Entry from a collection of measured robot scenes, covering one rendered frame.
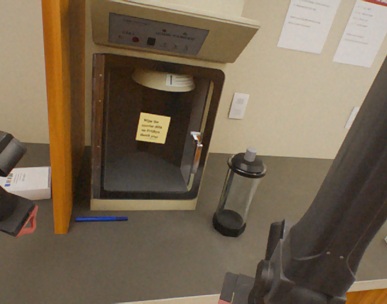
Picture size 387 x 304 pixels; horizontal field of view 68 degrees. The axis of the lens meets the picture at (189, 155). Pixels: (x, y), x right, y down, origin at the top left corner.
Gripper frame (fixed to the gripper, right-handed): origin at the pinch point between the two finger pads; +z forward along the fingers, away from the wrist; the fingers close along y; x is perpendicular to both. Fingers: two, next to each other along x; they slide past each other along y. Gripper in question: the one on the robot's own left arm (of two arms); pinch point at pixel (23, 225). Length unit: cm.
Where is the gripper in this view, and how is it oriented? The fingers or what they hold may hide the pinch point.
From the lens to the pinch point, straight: 71.9
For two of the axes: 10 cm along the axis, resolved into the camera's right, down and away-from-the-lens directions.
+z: -0.2, 5.5, 8.4
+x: -3.2, 7.9, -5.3
